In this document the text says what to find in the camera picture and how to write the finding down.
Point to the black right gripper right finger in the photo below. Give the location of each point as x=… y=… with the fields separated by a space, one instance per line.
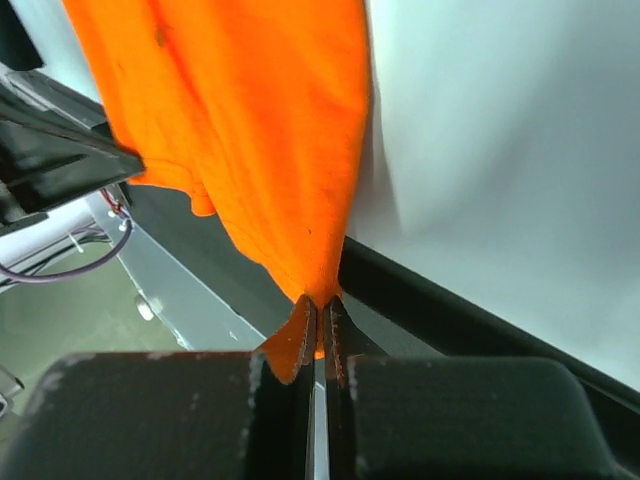
x=456 y=417

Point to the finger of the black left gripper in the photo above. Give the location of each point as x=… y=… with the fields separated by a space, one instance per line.
x=46 y=163

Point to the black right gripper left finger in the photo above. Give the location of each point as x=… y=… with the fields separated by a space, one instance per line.
x=175 y=415

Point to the orange t-shirt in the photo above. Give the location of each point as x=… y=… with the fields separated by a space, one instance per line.
x=256 y=110

